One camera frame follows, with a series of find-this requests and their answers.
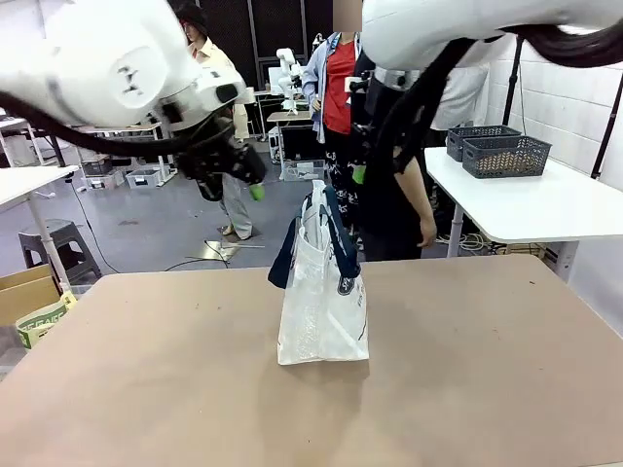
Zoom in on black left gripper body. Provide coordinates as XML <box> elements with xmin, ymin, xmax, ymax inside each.
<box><xmin>175</xmin><ymin>112</ymin><xmax>268</xmax><ymax>202</ymax></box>

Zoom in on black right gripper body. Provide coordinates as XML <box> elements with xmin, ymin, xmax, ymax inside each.
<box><xmin>349</xmin><ymin>89</ymin><xmax>391</xmax><ymax>170</ymax></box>

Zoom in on translucent white shopping bag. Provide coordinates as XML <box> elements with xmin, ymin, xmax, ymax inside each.
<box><xmin>268</xmin><ymin>179</ymin><xmax>371</xmax><ymax>367</ymax></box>

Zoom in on grey basket with brown goods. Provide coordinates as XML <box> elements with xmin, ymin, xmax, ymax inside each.
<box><xmin>461</xmin><ymin>135</ymin><xmax>553</xmax><ymax>180</ymax></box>

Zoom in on person's left forearm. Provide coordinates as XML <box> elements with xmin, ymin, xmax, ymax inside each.
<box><xmin>392</xmin><ymin>154</ymin><xmax>438</xmax><ymax>225</ymax></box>

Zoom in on person's left hand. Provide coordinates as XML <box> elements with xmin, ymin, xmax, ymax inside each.
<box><xmin>417</xmin><ymin>217</ymin><xmax>439</xmax><ymax>250</ymax></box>

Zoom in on person in red shirt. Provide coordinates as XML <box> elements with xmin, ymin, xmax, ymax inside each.
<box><xmin>301</xmin><ymin>29</ymin><xmax>367</xmax><ymax>244</ymax></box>

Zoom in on clear plastic floor bin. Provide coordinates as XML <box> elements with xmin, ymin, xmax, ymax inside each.
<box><xmin>281</xmin><ymin>159</ymin><xmax>326</xmax><ymax>183</ymax></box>

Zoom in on person in black shirt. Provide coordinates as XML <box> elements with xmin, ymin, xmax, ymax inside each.
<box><xmin>357</xmin><ymin>87</ymin><xmax>439</xmax><ymax>263</ymax></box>

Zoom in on small brown background table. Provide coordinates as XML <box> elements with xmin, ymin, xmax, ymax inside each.
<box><xmin>266</xmin><ymin>110</ymin><xmax>313</xmax><ymax>143</ymax></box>

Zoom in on white plastic floor crate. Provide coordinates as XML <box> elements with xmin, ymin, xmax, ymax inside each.
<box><xmin>125</xmin><ymin>167</ymin><xmax>163</xmax><ymax>190</ymax></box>

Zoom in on small white background robot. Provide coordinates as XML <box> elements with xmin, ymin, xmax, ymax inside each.
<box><xmin>275</xmin><ymin>47</ymin><xmax>307</xmax><ymax>116</ymax></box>

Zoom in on mannequin with cream jacket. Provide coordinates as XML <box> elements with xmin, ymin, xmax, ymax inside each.
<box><xmin>175</xmin><ymin>0</ymin><xmax>255</xmax><ymax>242</ymax></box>

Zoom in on empty grey plastic basket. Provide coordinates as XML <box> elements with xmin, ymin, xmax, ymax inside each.
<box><xmin>446</xmin><ymin>125</ymin><xmax>523</xmax><ymax>162</ymax></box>

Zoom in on white side table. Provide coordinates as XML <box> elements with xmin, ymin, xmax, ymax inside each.
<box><xmin>423</xmin><ymin>145</ymin><xmax>623</xmax><ymax>273</ymax></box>

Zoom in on grey plastic step stool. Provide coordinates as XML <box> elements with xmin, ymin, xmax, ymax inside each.
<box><xmin>18</xmin><ymin>219</ymin><xmax>102</xmax><ymax>286</ymax></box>

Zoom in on brown cardboard box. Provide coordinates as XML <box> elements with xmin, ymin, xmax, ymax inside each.
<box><xmin>0</xmin><ymin>264</ymin><xmax>62</xmax><ymax>327</ymax></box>

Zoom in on green and white carton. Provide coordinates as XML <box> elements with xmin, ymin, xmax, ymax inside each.
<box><xmin>16</xmin><ymin>290</ymin><xmax>78</xmax><ymax>350</ymax></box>

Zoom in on silver mannequin base plate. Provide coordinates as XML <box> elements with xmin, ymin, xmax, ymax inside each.
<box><xmin>185</xmin><ymin>237</ymin><xmax>267</xmax><ymax>264</ymax></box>

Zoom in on white cables on floor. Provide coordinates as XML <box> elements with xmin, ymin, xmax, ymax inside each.
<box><xmin>436</xmin><ymin>232</ymin><xmax>507</xmax><ymax>255</ymax></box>

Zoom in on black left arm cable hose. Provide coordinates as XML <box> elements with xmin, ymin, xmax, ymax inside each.
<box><xmin>0</xmin><ymin>91</ymin><xmax>235</xmax><ymax>160</ymax></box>

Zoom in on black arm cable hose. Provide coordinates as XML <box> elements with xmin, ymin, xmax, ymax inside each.
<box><xmin>377</xmin><ymin>21</ymin><xmax>623</xmax><ymax>177</ymax></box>
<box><xmin>0</xmin><ymin>91</ymin><xmax>235</xmax><ymax>160</ymax></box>

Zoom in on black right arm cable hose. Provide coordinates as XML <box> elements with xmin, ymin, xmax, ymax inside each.
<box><xmin>377</xmin><ymin>21</ymin><xmax>623</xmax><ymax>177</ymax></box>

